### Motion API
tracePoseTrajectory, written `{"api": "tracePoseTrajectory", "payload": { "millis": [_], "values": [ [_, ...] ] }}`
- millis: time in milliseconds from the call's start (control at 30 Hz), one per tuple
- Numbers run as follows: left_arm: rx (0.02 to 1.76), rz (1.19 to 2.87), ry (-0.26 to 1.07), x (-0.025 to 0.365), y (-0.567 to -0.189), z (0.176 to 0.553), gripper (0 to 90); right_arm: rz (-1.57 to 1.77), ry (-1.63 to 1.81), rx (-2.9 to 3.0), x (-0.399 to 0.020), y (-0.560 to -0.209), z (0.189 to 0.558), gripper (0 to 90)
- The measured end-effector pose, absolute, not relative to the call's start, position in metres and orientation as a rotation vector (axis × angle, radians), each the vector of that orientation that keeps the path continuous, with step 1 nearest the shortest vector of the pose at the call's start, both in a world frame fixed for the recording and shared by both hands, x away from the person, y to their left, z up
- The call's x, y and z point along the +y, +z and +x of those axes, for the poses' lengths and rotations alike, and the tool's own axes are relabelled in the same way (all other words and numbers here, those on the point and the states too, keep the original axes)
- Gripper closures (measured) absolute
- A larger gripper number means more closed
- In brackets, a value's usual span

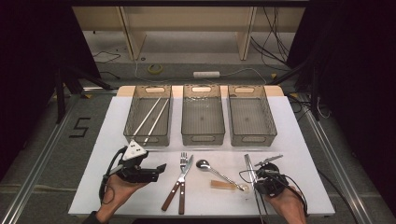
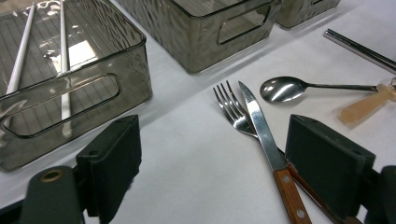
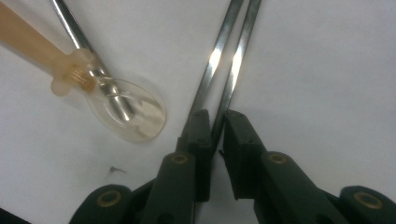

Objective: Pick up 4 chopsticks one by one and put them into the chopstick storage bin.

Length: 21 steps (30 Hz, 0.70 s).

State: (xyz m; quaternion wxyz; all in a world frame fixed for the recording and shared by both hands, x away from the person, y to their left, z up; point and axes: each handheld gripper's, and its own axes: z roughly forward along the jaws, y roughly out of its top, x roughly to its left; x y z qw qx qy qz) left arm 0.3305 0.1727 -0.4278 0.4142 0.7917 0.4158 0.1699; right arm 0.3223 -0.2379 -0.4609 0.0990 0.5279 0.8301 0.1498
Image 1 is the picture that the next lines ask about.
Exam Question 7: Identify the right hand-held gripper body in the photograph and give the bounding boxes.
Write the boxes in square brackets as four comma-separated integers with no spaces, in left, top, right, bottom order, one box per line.
[254,154,290,198]

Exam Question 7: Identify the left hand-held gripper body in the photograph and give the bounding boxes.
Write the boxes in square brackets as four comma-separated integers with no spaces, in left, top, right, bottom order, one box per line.
[106,139,161,184]

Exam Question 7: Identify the smoky transparent plastic bin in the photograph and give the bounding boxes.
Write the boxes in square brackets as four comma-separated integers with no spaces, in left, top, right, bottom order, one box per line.
[227,84,278,147]
[180,83,226,147]
[122,84,174,147]

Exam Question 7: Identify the metal chopstick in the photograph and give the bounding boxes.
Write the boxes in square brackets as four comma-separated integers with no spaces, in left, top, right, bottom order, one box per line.
[246,153,267,224]
[244,153,264,224]

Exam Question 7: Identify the wooden-handled steel knife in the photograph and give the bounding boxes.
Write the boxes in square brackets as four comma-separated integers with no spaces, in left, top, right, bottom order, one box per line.
[161,154,194,213]

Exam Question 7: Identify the wooden-handled steel fork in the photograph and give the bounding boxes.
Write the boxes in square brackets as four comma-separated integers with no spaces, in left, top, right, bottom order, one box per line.
[177,151,189,216]

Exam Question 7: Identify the small wooden chopstick rest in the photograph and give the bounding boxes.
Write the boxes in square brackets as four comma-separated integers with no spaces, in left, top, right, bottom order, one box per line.
[210,179,237,191]

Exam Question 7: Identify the steel spoon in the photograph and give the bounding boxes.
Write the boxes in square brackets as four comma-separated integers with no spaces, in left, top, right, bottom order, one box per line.
[195,159,246,192]

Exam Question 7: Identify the person's right hand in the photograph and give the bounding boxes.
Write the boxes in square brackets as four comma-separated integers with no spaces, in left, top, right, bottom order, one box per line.
[264,187,308,220]

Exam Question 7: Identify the person's left hand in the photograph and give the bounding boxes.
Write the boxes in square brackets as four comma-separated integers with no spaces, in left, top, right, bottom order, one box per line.
[97,174,149,219]

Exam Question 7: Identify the white table cover sheet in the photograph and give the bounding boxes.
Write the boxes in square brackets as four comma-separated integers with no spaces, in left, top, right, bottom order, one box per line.
[67,95,336,217]

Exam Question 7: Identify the yellow tape roll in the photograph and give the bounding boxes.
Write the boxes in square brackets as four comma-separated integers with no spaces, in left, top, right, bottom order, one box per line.
[147,63,164,76]

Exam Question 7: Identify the black metal stand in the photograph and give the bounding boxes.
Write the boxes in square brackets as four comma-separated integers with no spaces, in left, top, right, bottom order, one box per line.
[54,63,113,125]
[267,55,321,122]

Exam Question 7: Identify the white power strip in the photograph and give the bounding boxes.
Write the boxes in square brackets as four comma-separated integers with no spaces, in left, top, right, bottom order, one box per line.
[192,71,221,79]

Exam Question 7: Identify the black curtain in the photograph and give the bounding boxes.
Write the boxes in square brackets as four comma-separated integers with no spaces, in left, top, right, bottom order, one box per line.
[0,0,101,181]
[286,0,396,216]

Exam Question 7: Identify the light wooden shelf unit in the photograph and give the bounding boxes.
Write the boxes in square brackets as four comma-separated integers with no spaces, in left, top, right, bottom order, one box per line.
[72,6,306,62]

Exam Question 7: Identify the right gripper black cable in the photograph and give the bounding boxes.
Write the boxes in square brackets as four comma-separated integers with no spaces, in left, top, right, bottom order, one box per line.
[238,168,310,217]

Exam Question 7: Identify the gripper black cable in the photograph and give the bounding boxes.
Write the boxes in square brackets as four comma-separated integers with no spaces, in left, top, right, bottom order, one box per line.
[238,168,310,217]
[98,146,129,205]

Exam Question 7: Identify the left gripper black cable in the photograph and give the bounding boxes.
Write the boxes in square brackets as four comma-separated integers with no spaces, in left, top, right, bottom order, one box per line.
[98,146,129,205]

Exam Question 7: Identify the long black floor cable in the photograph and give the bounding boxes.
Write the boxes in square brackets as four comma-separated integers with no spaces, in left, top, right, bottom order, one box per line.
[317,169,360,224]

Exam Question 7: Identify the aluminium floor rail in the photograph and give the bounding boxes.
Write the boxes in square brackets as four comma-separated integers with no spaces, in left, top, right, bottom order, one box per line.
[298,99,375,224]
[0,92,82,224]

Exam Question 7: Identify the tangled floor cables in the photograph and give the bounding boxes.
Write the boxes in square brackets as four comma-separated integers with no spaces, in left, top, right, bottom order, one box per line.
[286,92,332,121]

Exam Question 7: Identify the thin black floor cable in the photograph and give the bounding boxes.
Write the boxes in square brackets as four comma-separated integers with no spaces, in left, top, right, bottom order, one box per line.
[92,50,121,80]

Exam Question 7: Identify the white power cable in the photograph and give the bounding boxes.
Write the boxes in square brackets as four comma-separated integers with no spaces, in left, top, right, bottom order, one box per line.
[134,59,269,86]

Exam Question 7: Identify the black cable bundle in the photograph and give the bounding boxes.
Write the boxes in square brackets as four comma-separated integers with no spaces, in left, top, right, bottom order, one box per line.
[250,6,292,68]

